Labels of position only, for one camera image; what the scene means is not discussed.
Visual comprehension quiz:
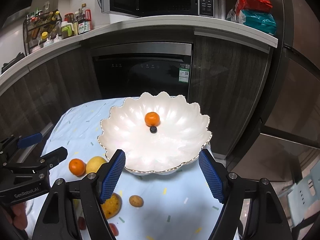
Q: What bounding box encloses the red grape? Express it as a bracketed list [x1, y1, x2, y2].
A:
[109, 223, 119, 237]
[78, 216, 86, 230]

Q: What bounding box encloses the large orange mandarin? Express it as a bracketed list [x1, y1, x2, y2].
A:
[68, 158, 86, 177]

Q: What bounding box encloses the yellow lemon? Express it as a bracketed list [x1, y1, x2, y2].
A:
[86, 156, 107, 174]

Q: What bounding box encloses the yellow brown mango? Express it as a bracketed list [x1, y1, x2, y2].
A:
[101, 193, 121, 219]

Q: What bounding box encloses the brown longan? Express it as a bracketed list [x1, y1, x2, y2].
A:
[129, 195, 144, 207]

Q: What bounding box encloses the blueberry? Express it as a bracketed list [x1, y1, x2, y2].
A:
[150, 126, 157, 134]

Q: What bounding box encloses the small orange mandarin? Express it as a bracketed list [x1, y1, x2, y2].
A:
[144, 112, 160, 127]

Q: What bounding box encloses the left hand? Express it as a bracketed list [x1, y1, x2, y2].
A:
[4, 203, 28, 230]

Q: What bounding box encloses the light blue kids chair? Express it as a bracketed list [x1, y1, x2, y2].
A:
[287, 161, 320, 226]

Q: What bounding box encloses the light blue tablecloth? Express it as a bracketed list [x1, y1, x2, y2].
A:
[43, 98, 222, 239]

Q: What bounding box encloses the stainless refrigerator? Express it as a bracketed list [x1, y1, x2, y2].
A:
[226, 0, 319, 182]

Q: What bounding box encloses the white scalloped bowl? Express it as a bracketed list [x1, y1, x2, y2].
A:
[98, 92, 212, 175]

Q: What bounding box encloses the green lid jar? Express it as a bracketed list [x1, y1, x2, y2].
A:
[61, 21, 73, 39]

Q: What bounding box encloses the black built-in dishwasher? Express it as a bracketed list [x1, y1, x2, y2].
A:
[91, 42, 192, 99]

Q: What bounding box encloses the soy sauce bottle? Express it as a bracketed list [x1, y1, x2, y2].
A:
[77, 3, 93, 34]

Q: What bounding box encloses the white countertop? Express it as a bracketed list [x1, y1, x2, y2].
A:
[1, 15, 278, 94]

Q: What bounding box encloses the red snack bag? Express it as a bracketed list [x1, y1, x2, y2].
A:
[235, 0, 273, 15]

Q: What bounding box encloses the black wire spice rack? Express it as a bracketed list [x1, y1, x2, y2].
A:
[22, 10, 62, 55]

